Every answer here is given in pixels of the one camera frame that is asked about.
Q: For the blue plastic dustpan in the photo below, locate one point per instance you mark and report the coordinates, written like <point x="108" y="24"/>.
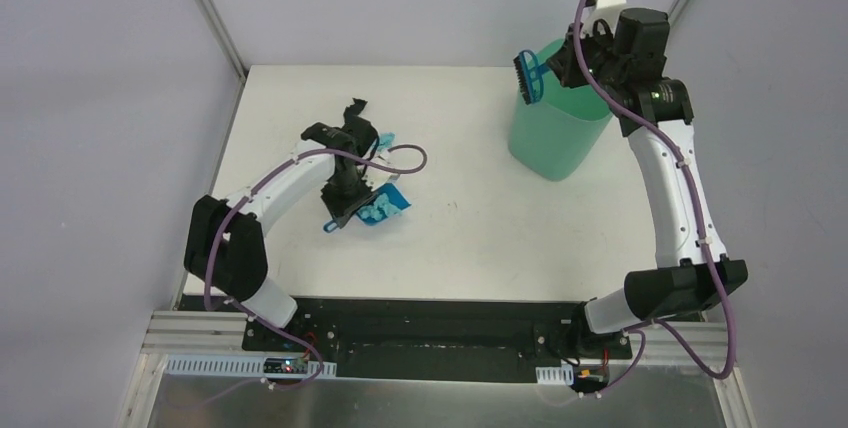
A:
<point x="389" y="189"/>

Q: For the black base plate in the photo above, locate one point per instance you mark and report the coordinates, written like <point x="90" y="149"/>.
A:
<point x="453" y="341"/>

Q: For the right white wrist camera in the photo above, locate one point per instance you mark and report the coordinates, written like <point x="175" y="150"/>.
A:
<point x="607" y="10"/>

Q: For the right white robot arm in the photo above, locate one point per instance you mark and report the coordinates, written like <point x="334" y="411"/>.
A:
<point x="622" y="56"/>

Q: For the blue hand brush black bristles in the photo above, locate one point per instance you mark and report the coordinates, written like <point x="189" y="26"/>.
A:
<point x="530" y="72"/>

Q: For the black paper scrap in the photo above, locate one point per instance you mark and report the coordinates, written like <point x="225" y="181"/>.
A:
<point x="355" y="109"/>

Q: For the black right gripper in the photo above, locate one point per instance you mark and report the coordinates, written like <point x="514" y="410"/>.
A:
<point x="563" y="62"/>

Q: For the right white cable duct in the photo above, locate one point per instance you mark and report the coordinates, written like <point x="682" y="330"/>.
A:
<point x="561" y="375"/>

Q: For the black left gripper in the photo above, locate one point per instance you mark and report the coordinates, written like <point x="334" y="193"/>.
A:
<point x="345" y="193"/>

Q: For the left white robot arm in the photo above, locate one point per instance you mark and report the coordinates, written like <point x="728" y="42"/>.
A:
<point x="226" y="239"/>

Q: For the white cable duct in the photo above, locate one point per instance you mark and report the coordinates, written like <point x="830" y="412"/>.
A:
<point x="274" y="367"/>
<point x="561" y="375"/>

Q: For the left white cable duct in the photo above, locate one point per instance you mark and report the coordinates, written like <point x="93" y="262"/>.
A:
<point x="274" y="367"/>

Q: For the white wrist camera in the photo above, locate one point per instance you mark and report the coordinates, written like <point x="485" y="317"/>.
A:
<point x="607" y="10"/>
<point x="376" y="178"/>

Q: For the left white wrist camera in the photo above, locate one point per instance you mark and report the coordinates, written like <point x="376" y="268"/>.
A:
<point x="376" y="178"/>

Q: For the green plastic bin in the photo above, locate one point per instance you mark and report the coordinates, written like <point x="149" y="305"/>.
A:
<point x="553" y="136"/>

